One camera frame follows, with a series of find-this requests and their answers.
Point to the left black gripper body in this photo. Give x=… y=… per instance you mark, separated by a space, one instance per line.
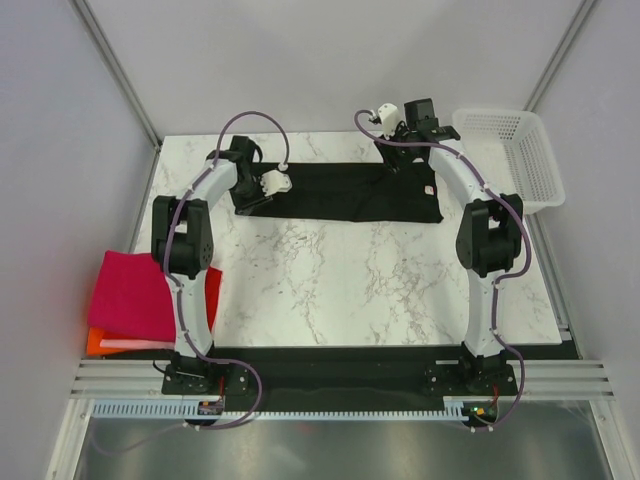
x=249 y=195

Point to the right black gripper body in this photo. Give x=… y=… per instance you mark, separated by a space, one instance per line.
x=396 y=157

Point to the black t shirt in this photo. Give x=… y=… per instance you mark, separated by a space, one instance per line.
x=350 y=192

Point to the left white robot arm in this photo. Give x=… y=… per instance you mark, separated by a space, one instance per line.
x=182 y=245

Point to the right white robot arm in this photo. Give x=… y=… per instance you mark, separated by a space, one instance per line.
x=490 y=237

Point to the folded red t shirt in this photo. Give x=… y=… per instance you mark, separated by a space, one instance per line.
x=213 y=282

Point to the white plastic basket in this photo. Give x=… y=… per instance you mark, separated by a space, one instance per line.
x=512 y=151

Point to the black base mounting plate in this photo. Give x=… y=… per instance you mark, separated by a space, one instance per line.
x=439 y=370

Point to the folded light pink t shirt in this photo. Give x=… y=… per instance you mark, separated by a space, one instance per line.
x=135 y=344

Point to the folded orange t shirt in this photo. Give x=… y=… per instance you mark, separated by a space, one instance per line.
x=95 y=335

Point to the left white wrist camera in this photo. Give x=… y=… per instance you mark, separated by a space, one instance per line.
x=275 y=182

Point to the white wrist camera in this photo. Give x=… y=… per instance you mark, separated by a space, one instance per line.
x=275 y=182
x=388 y=117

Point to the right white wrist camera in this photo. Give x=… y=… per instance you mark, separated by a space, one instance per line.
x=388 y=117

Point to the aluminium frame rail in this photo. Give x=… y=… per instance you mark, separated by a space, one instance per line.
x=544 y=380

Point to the white slotted cable duct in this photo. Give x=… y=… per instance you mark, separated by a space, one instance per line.
x=199 y=410

